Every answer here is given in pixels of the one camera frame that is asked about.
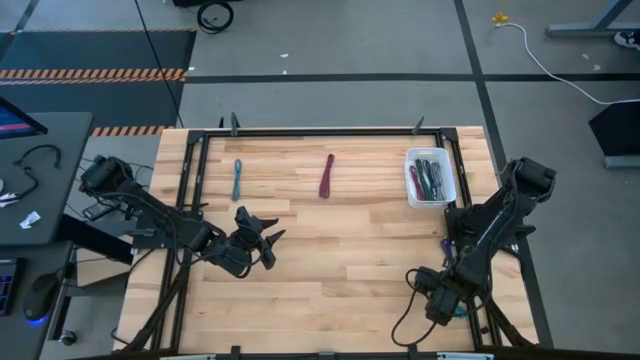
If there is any dark grey desk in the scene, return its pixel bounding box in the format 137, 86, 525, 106
0, 112, 95, 247

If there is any black cable on desk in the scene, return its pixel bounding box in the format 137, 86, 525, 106
0, 143, 63, 204

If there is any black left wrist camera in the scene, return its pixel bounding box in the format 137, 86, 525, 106
218, 243, 252, 279

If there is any white floor cable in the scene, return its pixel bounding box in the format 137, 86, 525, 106
494, 22, 640, 106

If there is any black computer monitor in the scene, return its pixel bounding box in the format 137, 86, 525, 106
0, 96, 49, 140

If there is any magenta zip tie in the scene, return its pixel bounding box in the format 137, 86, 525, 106
318, 153, 336, 200

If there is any grey metal table leg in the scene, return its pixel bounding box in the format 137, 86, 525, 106
544, 0, 640, 39

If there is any grey USB-C cable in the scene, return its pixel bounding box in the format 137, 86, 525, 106
430, 160, 447, 201

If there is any black aluminium table frame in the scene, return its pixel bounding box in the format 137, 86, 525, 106
119, 113, 554, 360

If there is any person's shoe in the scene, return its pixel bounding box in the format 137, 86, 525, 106
613, 29, 640, 53

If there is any teal USB-C cable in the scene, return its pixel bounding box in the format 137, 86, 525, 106
231, 158, 244, 203

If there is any thin black cable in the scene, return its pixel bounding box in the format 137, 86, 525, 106
133, 0, 185, 129

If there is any black computer mouse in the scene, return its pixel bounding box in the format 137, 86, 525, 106
23, 272, 61, 322

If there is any dark navy USB-C cable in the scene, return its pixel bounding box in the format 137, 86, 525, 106
422, 158, 439, 200

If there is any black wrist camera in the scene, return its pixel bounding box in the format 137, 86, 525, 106
426, 288, 460, 325
218, 243, 252, 279

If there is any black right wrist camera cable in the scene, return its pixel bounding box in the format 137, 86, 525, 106
391, 268, 437, 348

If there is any black keyboard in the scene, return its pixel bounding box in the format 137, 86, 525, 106
0, 258, 21, 317

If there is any coiled black cable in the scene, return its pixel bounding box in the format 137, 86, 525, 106
196, 0, 235, 35

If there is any black mat with hazard stripes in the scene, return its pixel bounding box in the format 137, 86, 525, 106
0, 28, 197, 137

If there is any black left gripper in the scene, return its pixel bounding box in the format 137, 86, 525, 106
223, 204, 287, 272

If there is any white plastic bin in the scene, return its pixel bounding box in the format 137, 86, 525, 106
403, 146, 458, 210

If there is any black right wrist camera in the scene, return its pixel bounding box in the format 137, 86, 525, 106
426, 288, 460, 325

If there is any black cabinet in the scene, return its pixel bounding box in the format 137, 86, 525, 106
588, 102, 640, 169

